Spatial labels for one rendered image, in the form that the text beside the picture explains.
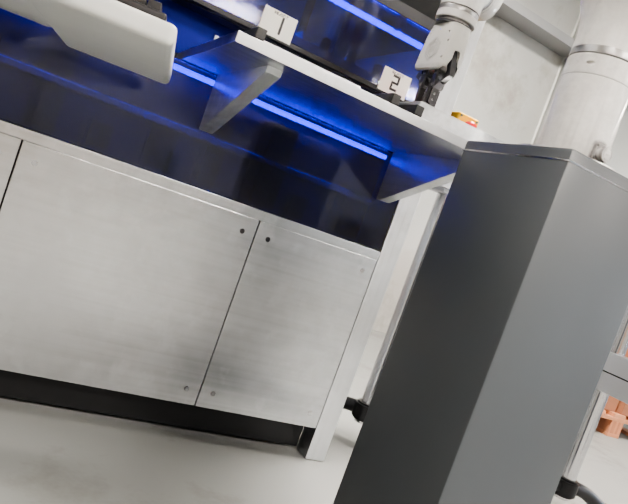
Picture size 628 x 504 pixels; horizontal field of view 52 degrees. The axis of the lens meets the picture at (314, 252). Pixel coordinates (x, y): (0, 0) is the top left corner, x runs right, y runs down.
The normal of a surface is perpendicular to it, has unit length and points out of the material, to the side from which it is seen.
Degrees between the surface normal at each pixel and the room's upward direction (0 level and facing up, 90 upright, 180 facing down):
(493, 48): 90
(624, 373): 90
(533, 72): 90
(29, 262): 90
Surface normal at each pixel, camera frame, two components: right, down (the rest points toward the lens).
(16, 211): 0.40, 0.20
